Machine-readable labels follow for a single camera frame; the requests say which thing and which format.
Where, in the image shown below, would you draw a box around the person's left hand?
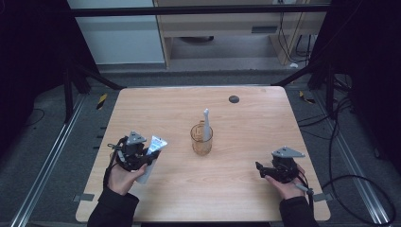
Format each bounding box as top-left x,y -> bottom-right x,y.
106,161 -> 148,197

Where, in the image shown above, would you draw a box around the white cabinet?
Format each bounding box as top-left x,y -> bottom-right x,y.
66,0 -> 166,66

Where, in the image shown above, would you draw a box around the white electric toothbrush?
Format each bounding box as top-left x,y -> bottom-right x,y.
201,108 -> 213,142

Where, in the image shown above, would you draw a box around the black horizontal frame bar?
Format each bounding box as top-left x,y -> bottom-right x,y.
67,3 -> 331,18

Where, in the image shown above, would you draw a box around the right gripper cable with plug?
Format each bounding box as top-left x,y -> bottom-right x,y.
290,173 -> 317,211

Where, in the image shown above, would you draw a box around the person's right hand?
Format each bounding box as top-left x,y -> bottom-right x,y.
264,164 -> 307,201

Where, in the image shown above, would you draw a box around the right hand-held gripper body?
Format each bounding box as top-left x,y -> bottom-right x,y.
269,145 -> 306,184

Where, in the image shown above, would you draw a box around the thin black floor cable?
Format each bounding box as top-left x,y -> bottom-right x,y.
26,107 -> 46,128

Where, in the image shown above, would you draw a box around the white toothpaste tube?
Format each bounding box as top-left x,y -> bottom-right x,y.
135,134 -> 169,185

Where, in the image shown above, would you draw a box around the yellow and black floor tape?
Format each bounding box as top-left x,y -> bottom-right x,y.
96,93 -> 109,111
298,90 -> 317,105

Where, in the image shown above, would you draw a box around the long looping black cable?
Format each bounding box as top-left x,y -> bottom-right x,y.
321,96 -> 397,227

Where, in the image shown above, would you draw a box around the grey tape piece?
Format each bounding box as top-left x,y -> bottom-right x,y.
312,192 -> 334,203
72,192 -> 96,203

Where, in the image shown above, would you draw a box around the black cables by desk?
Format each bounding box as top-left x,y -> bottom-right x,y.
277,11 -> 317,64

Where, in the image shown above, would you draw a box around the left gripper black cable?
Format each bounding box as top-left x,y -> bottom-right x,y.
102,135 -> 130,190

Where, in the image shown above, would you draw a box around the black metal stand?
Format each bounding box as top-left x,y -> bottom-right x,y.
61,58 -> 128,125
270,58 -> 337,120

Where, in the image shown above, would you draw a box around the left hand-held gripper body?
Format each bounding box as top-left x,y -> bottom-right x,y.
108,131 -> 151,173

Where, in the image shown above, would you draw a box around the amber glass cup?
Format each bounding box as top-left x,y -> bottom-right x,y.
189,122 -> 215,157

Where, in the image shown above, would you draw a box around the metal floor rail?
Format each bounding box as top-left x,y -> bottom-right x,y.
9,94 -> 88,227
311,90 -> 392,226

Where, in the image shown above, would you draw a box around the light wooden desk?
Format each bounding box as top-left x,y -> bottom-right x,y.
152,0 -> 333,69

